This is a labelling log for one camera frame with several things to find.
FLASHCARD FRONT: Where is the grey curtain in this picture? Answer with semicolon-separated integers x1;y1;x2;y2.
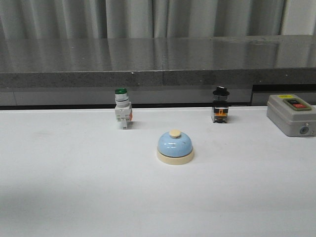
0;0;316;40

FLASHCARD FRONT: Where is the grey on-off switch box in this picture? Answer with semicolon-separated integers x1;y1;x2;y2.
267;94;316;137

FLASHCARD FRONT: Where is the black rotary selector switch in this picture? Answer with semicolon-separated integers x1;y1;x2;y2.
211;86;230;123

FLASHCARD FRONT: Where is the green pushbutton switch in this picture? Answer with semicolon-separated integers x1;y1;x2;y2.
115;88;133;129

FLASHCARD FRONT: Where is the blue call bell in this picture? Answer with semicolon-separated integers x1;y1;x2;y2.
157;129;194;165

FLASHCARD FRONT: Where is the grey granite counter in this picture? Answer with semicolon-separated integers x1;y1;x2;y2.
0;35;316;109

